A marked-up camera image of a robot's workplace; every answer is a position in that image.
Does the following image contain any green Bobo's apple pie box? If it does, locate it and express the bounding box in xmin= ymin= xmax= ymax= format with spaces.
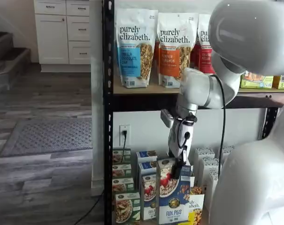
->
xmin=239 ymin=72 xmax=274 ymax=89

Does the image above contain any green apple cinnamon oatmeal box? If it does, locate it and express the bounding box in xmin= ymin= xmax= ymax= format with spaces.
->
xmin=112 ymin=148 xmax=132 ymax=165
xmin=112 ymin=177 xmax=135 ymax=195
xmin=114 ymin=192 xmax=141 ymax=225
xmin=112 ymin=164 xmax=132 ymax=179

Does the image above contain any white organic pantry box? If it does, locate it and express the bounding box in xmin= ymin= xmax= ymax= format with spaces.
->
xmin=193 ymin=147 xmax=215 ymax=165
xmin=220 ymin=145 xmax=236 ymax=157
xmin=199 ymin=157 xmax=222 ymax=179
xmin=205 ymin=171 xmax=220 ymax=211

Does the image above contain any black plug cord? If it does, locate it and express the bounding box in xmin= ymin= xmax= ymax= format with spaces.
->
xmin=121 ymin=129 xmax=129 ymax=163

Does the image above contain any dark blue Purely Elizabeth box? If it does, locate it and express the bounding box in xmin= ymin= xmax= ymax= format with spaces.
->
xmin=137 ymin=161 xmax=158 ymax=188
xmin=136 ymin=150 xmax=158 ymax=165

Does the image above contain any grey floor mat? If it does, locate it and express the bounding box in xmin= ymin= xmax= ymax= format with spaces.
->
xmin=0 ymin=118 xmax=93 ymax=158

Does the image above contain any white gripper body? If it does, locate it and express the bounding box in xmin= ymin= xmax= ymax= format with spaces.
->
xmin=167 ymin=118 xmax=195 ymax=163

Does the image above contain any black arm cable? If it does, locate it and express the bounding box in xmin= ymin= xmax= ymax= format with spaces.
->
xmin=211 ymin=74 xmax=227 ymax=179

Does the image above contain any pumpkin cinnamon granola bag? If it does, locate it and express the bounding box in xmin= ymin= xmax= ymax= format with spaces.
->
xmin=154 ymin=42 xmax=161 ymax=68
xmin=157 ymin=13 xmax=199 ymax=89

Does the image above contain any white wall outlet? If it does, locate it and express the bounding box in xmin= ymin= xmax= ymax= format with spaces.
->
xmin=119 ymin=124 xmax=130 ymax=146

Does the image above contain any tan wooden shelf board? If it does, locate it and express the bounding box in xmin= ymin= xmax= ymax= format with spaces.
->
xmin=113 ymin=70 xmax=284 ymax=96

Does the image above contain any black floor cable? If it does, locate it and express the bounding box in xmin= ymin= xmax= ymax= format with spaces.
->
xmin=72 ymin=188 xmax=105 ymax=225

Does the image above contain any black metal shelf rack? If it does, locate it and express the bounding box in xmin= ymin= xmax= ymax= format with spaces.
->
xmin=101 ymin=0 xmax=284 ymax=225

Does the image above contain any yellow Purely Elizabeth box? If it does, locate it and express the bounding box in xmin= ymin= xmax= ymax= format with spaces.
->
xmin=188 ymin=186 xmax=205 ymax=225

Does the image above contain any white kitchen cabinet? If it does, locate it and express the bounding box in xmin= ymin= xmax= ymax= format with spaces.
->
xmin=34 ymin=0 xmax=91 ymax=73

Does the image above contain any yellow Bobo's box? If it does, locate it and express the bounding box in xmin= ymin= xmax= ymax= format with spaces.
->
xmin=273 ymin=75 xmax=284 ymax=90

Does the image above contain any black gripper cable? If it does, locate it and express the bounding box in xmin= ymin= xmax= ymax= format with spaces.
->
xmin=177 ymin=117 xmax=192 ymax=153

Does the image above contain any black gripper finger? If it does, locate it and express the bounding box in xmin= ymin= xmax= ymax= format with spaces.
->
xmin=167 ymin=150 xmax=179 ymax=163
xmin=172 ymin=144 xmax=189 ymax=180

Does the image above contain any vanilla chocolate chip granola bag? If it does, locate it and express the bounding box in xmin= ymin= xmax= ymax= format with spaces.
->
xmin=115 ymin=8 xmax=159 ymax=89

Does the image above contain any blue Flax Plus oatmeal box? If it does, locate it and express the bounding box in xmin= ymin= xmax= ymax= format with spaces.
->
xmin=140 ymin=172 xmax=160 ymax=221
xmin=155 ymin=157 xmax=192 ymax=225

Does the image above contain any cranberry pecan granola bag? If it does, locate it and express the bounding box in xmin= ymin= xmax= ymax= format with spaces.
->
xmin=197 ymin=13 xmax=215 ymax=75
xmin=190 ymin=43 xmax=201 ymax=71

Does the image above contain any dark carpeted staircase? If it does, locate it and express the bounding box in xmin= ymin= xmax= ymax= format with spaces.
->
xmin=0 ymin=16 xmax=31 ymax=94

